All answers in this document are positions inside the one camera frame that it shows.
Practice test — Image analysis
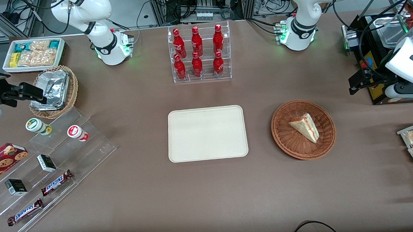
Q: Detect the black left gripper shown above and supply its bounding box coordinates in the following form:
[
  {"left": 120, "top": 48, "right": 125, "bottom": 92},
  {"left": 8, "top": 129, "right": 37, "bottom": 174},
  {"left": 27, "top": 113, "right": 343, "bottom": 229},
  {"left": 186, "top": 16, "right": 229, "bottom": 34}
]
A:
[{"left": 348, "top": 66, "right": 401, "bottom": 96}]

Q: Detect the triangle sandwich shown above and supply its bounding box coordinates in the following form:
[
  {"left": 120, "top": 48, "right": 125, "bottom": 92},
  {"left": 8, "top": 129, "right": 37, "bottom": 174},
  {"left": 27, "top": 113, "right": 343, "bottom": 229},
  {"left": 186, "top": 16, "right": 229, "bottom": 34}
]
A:
[{"left": 288, "top": 112, "right": 321, "bottom": 145}]

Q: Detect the wicker basket with foil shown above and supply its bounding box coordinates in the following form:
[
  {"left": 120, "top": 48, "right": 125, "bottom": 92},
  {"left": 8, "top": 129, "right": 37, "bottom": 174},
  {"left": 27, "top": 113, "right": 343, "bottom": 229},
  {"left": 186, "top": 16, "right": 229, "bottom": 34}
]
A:
[{"left": 27, "top": 64, "right": 80, "bottom": 120}]

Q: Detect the round brown wicker basket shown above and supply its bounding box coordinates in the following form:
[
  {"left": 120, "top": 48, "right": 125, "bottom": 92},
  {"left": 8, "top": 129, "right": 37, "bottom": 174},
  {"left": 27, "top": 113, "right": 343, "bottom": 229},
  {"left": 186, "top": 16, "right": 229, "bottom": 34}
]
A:
[{"left": 270, "top": 98, "right": 338, "bottom": 162}]

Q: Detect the cream plastic tray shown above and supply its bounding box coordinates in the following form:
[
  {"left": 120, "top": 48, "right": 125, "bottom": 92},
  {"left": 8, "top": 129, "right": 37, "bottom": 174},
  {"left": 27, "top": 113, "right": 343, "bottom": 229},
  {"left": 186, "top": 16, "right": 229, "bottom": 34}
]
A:
[{"left": 166, "top": 104, "right": 250, "bottom": 164}]

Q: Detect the white rectangular snack bin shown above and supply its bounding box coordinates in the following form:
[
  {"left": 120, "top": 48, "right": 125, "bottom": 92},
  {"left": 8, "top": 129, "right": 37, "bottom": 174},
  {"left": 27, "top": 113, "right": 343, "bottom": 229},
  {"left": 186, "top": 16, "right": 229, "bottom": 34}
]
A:
[{"left": 1, "top": 37, "right": 67, "bottom": 74}]

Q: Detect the green lid cup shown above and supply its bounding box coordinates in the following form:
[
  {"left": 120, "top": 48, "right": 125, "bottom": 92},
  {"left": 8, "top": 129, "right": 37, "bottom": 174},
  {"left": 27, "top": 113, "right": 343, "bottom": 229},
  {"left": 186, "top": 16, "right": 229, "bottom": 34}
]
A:
[{"left": 25, "top": 117, "right": 53, "bottom": 137}]

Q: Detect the silver foil container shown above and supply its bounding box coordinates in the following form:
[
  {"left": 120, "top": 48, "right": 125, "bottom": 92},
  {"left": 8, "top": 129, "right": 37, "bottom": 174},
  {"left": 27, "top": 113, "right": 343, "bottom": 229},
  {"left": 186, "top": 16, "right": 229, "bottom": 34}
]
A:
[{"left": 29, "top": 69, "right": 71, "bottom": 111}]

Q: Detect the yellow snack packet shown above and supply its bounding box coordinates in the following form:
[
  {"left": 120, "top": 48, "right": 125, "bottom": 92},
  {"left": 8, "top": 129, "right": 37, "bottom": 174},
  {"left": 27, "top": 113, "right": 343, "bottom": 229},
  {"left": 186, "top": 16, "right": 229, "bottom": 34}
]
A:
[{"left": 9, "top": 52, "right": 22, "bottom": 68}]

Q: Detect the large clear cracker bag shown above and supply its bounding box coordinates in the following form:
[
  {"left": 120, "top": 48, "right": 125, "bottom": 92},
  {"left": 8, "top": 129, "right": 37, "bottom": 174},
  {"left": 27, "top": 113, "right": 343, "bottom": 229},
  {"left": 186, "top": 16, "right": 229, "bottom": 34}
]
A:
[{"left": 17, "top": 49, "right": 57, "bottom": 68}]

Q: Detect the black hot food display case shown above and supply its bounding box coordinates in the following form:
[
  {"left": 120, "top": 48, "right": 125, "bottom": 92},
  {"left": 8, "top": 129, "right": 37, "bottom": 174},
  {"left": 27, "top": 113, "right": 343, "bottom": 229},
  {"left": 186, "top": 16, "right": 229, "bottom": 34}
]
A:
[{"left": 340, "top": 0, "right": 413, "bottom": 107}]

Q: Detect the small clear cracker bag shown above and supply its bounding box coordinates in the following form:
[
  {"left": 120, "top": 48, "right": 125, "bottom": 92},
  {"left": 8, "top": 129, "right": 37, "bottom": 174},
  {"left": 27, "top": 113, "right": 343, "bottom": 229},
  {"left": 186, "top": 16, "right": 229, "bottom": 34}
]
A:
[{"left": 29, "top": 39, "right": 51, "bottom": 52}]

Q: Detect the steel food pan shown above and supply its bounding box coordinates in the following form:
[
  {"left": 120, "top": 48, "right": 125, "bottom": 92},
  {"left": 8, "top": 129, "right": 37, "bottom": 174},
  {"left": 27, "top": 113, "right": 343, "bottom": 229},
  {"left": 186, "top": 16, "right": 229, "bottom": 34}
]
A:
[{"left": 372, "top": 15, "right": 410, "bottom": 49}]

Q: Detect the red cookie box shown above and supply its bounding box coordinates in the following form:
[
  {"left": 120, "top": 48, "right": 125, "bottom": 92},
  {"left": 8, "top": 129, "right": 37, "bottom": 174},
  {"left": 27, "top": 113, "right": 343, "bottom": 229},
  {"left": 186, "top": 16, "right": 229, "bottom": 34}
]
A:
[{"left": 0, "top": 142, "right": 30, "bottom": 185}]

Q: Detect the red lid cup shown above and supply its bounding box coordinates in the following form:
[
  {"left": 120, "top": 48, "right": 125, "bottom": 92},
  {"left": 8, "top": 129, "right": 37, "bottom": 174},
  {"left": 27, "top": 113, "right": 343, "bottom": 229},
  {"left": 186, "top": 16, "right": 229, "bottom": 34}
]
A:
[{"left": 67, "top": 124, "right": 90, "bottom": 143}]

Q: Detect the small black box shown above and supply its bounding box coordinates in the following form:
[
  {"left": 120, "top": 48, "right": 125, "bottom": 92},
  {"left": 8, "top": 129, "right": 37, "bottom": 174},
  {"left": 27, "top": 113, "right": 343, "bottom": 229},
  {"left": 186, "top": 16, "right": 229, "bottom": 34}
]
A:
[
  {"left": 36, "top": 153, "right": 57, "bottom": 173},
  {"left": 4, "top": 178, "right": 28, "bottom": 197}
]

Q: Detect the clear acrylic stepped stand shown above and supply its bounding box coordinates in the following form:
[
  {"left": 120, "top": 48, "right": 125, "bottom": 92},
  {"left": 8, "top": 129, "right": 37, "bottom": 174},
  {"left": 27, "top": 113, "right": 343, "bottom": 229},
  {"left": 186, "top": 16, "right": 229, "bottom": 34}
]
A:
[{"left": 0, "top": 105, "right": 121, "bottom": 232}]

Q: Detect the Snickers chocolate bar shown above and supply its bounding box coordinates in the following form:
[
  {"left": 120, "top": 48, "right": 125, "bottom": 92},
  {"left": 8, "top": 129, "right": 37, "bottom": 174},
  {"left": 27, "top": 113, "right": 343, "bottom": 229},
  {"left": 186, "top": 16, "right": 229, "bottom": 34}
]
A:
[
  {"left": 6, "top": 198, "right": 45, "bottom": 227},
  {"left": 40, "top": 169, "right": 75, "bottom": 197}
]

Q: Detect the red cola bottle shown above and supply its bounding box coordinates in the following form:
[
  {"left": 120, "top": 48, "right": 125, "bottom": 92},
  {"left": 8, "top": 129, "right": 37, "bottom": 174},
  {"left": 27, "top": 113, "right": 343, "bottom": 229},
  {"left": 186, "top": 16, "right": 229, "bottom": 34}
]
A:
[
  {"left": 212, "top": 23, "right": 225, "bottom": 55},
  {"left": 212, "top": 51, "right": 225, "bottom": 77},
  {"left": 172, "top": 28, "right": 187, "bottom": 59},
  {"left": 173, "top": 53, "right": 187, "bottom": 80},
  {"left": 190, "top": 25, "right": 204, "bottom": 57},
  {"left": 191, "top": 51, "right": 204, "bottom": 78}
]

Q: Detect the clear acrylic bottle rack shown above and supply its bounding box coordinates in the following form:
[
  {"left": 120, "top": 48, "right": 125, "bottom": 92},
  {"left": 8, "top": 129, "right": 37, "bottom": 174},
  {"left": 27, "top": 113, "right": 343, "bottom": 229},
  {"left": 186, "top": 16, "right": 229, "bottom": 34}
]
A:
[{"left": 166, "top": 21, "right": 233, "bottom": 84}]

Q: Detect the white power strip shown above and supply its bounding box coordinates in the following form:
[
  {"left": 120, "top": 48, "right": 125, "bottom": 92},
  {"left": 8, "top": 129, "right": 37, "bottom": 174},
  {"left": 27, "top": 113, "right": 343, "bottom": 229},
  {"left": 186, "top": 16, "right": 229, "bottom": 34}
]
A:
[{"left": 195, "top": 11, "right": 214, "bottom": 22}]

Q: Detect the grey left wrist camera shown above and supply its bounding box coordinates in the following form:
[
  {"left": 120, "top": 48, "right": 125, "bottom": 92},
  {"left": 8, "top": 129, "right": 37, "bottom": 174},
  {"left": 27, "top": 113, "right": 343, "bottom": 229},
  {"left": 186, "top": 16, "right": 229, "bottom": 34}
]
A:
[{"left": 384, "top": 83, "right": 413, "bottom": 100}]

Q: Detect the aluminium frame rack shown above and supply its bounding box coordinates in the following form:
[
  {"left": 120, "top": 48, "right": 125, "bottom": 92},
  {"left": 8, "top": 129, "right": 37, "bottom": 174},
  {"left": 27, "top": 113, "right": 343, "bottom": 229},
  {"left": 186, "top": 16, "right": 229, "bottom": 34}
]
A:
[{"left": 146, "top": 0, "right": 263, "bottom": 27}]

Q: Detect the black looped cable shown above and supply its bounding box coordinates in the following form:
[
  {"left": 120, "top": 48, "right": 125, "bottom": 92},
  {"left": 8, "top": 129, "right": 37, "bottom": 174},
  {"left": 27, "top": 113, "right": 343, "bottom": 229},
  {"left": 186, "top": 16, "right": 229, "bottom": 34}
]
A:
[{"left": 289, "top": 219, "right": 341, "bottom": 232}]

